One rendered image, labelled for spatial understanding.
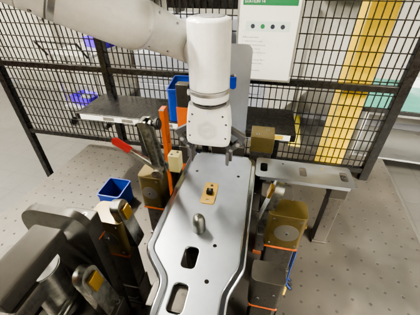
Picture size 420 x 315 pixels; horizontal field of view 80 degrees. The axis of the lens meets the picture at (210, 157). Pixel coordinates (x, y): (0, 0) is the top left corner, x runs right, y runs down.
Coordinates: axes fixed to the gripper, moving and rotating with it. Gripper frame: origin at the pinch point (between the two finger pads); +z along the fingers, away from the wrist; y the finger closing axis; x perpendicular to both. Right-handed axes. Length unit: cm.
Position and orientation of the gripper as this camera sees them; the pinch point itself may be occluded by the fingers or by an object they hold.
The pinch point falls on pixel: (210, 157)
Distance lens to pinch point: 63.6
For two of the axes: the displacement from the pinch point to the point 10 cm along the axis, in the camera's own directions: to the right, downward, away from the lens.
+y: 9.8, 1.2, -1.7
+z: 0.1, 8.1, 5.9
